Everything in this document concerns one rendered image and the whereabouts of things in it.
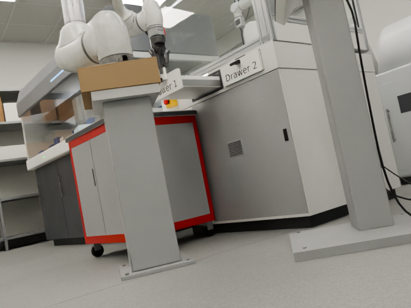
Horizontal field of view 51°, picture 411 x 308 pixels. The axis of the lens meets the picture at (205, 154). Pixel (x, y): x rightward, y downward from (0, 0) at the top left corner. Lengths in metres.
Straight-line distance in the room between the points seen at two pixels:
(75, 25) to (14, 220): 4.42
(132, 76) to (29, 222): 4.65
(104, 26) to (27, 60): 4.81
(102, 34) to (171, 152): 0.82
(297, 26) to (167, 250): 1.35
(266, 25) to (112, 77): 0.85
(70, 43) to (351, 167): 1.32
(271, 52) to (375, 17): 3.58
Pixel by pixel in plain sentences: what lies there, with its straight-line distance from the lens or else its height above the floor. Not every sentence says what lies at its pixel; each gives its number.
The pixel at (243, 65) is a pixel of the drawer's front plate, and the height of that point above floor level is 0.88.
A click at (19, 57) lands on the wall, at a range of 6.71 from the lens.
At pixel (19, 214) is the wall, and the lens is 6.25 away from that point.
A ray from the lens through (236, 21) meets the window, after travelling 2.41.
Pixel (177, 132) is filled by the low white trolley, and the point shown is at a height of 0.63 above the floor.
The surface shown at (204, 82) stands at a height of 0.86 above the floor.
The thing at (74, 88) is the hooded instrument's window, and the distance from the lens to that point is 3.53.
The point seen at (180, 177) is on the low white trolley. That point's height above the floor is 0.37.
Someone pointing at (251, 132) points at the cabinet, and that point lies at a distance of 2.29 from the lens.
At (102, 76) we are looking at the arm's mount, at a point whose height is 0.81.
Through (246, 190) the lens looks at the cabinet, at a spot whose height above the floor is 0.23.
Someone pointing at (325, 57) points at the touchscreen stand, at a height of 0.67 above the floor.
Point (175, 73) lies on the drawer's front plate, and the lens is 2.28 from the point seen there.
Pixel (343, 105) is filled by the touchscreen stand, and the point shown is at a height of 0.49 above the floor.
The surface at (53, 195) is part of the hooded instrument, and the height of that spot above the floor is 0.49.
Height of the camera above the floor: 0.30
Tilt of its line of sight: 4 degrees up
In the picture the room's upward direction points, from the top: 11 degrees counter-clockwise
